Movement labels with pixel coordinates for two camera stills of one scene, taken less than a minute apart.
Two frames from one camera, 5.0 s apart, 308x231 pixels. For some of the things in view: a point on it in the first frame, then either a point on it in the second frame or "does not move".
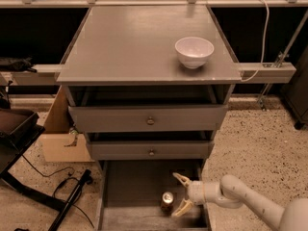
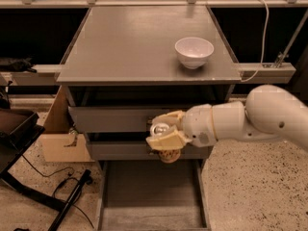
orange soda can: (167, 203) → (166, 155)
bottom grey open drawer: (130, 195) does not move
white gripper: (195, 191) → (196, 124)
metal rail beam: (248, 73) does not move
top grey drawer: (144, 118) does not move
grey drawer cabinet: (131, 96) does not move
